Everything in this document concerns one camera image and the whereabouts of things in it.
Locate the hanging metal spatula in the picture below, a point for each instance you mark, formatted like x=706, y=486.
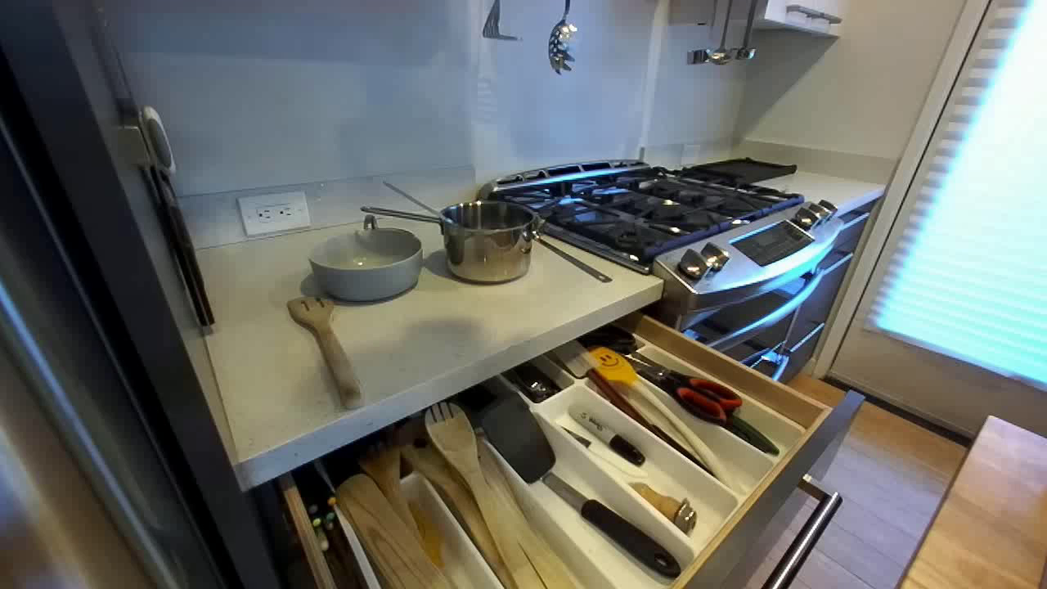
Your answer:
x=495, y=25

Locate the black flat hanging board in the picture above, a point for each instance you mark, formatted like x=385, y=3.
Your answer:
x=184, y=257

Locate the long thin metal utensil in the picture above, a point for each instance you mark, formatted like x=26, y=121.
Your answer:
x=572, y=259

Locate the white fridge hook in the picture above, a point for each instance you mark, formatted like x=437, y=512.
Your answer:
x=151, y=137

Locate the wooden table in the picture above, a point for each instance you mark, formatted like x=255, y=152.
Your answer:
x=987, y=512

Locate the white window blind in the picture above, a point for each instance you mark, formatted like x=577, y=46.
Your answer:
x=969, y=198

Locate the small black white peeler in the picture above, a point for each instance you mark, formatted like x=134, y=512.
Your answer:
x=610, y=441

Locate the black spatula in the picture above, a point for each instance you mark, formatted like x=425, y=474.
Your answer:
x=519, y=435

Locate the open wooden drawer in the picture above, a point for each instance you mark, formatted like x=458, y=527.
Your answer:
x=762, y=406

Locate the white wall outlet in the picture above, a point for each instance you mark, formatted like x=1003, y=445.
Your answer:
x=271, y=212

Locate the dark steel refrigerator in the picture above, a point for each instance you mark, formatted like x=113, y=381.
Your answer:
x=66, y=330

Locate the stainless steel gas stove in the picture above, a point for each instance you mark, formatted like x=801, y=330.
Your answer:
x=698, y=223

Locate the small wooden brush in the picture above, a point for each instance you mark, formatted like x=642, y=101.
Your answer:
x=671, y=506

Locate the wooden fork spatula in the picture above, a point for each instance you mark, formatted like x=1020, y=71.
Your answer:
x=455, y=434

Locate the stainless steel saucepan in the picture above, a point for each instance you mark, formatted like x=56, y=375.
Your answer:
x=487, y=243

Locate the wooden spoon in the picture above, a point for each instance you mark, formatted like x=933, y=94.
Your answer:
x=378, y=527
x=328, y=343

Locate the white drawer organizer tray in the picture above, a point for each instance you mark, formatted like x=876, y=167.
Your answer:
x=610, y=494

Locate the white upper cabinet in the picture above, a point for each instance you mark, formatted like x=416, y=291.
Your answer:
x=801, y=10

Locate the grey blue pan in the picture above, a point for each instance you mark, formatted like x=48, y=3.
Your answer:
x=364, y=266

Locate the hanging metal ladles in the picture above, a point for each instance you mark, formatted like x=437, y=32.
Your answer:
x=722, y=50

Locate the wooden flat spatula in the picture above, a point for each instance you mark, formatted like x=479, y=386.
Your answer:
x=385, y=474

